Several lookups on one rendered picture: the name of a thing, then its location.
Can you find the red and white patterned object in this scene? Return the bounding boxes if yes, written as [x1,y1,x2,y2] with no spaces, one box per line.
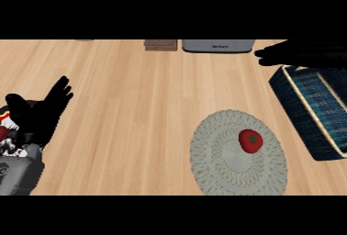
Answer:
[0,104,22,157]

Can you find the round pale lace placemat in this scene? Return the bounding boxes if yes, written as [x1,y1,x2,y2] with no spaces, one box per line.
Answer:
[189,109,289,196]

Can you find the grey appliance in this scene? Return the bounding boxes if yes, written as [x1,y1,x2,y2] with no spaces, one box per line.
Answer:
[180,39,257,54]

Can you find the blue woven basket, gold rim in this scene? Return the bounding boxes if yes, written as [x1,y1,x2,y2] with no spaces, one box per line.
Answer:
[267,64,347,162]

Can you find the brown wooden block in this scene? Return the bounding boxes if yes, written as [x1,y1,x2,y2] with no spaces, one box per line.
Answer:
[142,39,179,52]

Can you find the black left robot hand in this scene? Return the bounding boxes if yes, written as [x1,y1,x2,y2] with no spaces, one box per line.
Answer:
[4,75,74,148]

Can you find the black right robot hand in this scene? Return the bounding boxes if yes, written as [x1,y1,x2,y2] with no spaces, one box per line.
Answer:
[254,39,347,69]

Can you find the red tomato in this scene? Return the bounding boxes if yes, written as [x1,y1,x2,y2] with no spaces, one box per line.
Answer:
[238,129,266,154]

